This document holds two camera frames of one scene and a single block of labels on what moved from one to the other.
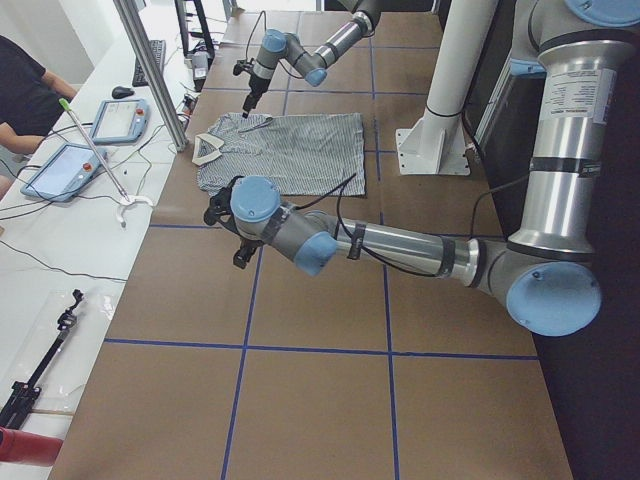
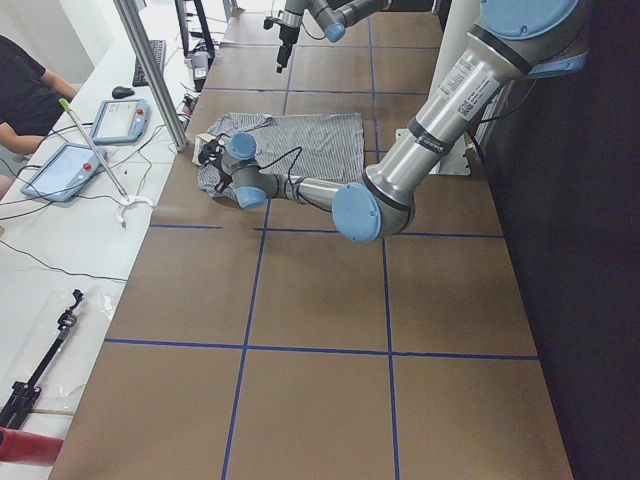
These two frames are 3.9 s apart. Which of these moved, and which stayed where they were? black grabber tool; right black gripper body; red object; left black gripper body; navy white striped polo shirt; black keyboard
Moved: left black gripper body; right black gripper body
Stayed: black grabber tool; red object; navy white striped polo shirt; black keyboard
